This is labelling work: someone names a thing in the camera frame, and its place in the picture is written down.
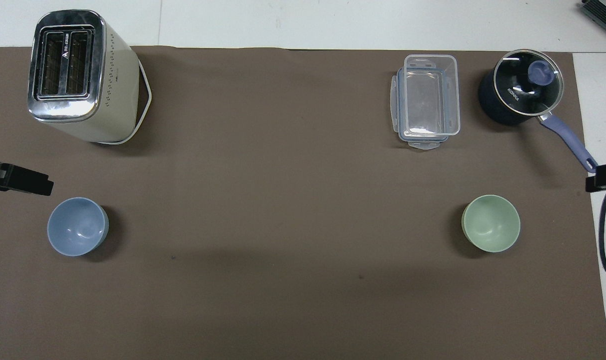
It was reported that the green bowl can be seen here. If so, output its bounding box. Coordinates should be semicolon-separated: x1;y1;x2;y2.
462;194;521;253

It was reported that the blue bowl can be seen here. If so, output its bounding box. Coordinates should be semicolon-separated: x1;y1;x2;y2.
47;197;109;257

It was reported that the clear container lid blue seal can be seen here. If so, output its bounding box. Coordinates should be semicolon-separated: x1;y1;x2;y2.
391;67;451;151

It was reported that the clear plastic food container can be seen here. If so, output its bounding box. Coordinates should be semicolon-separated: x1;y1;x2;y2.
397;54;461;139

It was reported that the cream and chrome toaster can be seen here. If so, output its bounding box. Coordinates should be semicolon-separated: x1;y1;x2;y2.
27;9;140;144

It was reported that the glass pot lid purple knob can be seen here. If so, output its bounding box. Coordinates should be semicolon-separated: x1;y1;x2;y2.
494;49;565;117

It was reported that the white toaster cord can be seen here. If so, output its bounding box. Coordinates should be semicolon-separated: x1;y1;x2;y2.
90;60;153;146

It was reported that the dark blue saucepan purple handle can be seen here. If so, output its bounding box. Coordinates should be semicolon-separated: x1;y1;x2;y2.
478;49;599;175

